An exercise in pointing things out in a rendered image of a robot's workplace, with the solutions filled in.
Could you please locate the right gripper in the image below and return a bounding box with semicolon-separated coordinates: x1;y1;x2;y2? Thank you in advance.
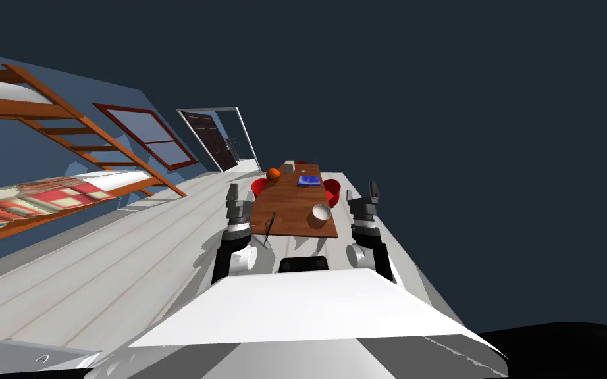
346;181;381;222

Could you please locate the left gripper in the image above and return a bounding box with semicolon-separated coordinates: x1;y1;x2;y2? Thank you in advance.
225;182;256;222

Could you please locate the brown wooden table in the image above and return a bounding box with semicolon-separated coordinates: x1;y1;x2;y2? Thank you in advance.
248;163;339;240

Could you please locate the dark brown door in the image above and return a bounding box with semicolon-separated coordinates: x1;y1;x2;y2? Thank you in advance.
180;110;239;173

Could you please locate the red-framed window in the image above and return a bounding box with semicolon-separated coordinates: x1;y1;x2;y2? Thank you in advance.
92;102;199;172

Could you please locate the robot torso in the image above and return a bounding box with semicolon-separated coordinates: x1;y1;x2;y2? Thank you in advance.
84;255;510;379

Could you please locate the wooden bunk bed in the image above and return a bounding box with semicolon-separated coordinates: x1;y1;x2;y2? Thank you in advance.
0;63;188;252

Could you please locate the grey cabinet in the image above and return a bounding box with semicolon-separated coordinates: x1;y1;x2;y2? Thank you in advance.
0;339;105;377

